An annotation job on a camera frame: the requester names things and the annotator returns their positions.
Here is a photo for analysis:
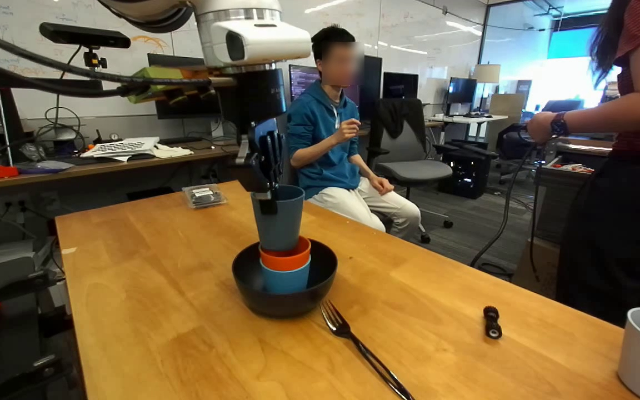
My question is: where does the black bowl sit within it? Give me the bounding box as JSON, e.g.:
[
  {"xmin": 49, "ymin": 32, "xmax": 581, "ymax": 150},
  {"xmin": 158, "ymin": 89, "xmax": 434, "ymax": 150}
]
[{"xmin": 232, "ymin": 240, "xmax": 337, "ymax": 319}]

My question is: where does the black fork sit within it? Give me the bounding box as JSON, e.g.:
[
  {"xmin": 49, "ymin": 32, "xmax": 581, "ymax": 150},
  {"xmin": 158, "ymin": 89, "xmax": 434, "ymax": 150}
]
[{"xmin": 323, "ymin": 302, "xmax": 416, "ymax": 400}]

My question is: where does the woman in red shirt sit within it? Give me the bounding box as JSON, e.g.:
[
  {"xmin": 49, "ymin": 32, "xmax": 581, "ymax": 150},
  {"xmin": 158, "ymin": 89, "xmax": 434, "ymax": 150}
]
[{"xmin": 526, "ymin": 0, "xmax": 640, "ymax": 327}]

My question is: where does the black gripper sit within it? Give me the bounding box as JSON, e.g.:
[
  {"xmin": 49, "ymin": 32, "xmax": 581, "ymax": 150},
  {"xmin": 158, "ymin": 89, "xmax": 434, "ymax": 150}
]
[{"xmin": 239, "ymin": 118, "xmax": 285, "ymax": 216}]

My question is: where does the person in blue hoodie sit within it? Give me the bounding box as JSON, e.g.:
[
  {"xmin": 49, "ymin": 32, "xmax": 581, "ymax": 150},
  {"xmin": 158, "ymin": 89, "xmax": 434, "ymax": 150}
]
[{"xmin": 285, "ymin": 24, "xmax": 424, "ymax": 242}]

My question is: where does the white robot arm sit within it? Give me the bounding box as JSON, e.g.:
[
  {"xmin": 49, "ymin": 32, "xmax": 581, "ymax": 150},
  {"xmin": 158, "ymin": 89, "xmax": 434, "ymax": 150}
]
[{"xmin": 98, "ymin": 0, "xmax": 312, "ymax": 137}]

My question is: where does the orange cup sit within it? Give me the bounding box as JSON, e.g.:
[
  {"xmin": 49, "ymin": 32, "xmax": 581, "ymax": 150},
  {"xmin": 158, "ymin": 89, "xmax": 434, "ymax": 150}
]
[{"xmin": 259, "ymin": 238, "xmax": 312, "ymax": 272}]

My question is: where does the small black object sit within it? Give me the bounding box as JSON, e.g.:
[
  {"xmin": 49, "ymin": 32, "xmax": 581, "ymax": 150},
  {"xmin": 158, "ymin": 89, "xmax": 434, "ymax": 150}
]
[{"xmin": 482, "ymin": 307, "xmax": 502, "ymax": 341}]

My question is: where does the light blue cup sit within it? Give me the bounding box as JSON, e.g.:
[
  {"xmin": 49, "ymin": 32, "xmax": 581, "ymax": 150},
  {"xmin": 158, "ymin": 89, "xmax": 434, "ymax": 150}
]
[{"xmin": 262, "ymin": 267, "xmax": 308, "ymax": 297}]

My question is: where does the dark blue cup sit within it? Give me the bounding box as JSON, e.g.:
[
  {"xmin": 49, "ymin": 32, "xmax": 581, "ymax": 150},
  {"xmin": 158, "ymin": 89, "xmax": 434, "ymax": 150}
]
[{"xmin": 252, "ymin": 184, "xmax": 304, "ymax": 252}]

